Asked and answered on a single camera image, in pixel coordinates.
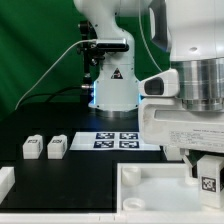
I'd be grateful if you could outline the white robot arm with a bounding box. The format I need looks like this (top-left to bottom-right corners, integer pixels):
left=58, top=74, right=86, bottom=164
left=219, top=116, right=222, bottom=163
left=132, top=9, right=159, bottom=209
left=73, top=0, right=224, bottom=178

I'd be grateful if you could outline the white front obstacle bar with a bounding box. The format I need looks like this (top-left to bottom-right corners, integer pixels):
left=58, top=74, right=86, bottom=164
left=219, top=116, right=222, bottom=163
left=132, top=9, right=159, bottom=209
left=0, top=213, right=122, bottom=224

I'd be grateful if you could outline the white square tabletop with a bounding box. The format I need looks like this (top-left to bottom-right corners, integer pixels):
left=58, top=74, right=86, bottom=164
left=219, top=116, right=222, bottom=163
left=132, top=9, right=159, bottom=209
left=117, top=163, right=224, bottom=224

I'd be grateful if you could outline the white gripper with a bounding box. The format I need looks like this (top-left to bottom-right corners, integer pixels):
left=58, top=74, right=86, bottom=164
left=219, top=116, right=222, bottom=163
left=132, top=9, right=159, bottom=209
left=138, top=98, right=224, bottom=177

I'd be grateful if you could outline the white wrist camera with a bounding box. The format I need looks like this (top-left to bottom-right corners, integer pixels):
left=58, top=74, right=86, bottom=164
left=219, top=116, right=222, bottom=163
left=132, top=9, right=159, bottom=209
left=138, top=69, right=180, bottom=98

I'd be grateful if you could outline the white sheet with tags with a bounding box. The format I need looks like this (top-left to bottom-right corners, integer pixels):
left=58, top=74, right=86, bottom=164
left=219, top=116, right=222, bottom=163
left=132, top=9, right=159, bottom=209
left=70, top=132, right=160, bottom=151

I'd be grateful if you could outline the white cable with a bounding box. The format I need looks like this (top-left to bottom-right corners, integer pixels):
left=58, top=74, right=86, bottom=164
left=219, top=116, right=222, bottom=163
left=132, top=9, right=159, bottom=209
left=14, top=39, right=98, bottom=111

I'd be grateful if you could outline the white left obstacle block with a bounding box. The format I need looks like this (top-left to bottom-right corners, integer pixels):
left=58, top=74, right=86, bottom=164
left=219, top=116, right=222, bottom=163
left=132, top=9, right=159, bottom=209
left=0, top=167, right=15, bottom=204

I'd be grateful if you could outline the black cable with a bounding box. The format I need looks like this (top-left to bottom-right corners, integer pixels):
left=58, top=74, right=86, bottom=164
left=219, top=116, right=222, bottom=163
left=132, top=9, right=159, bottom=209
left=19, top=86, right=84, bottom=109

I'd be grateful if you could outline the black camera on stand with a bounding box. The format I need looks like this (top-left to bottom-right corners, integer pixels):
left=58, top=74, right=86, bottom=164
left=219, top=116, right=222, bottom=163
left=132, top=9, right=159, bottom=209
left=76, top=20, right=130, bottom=104

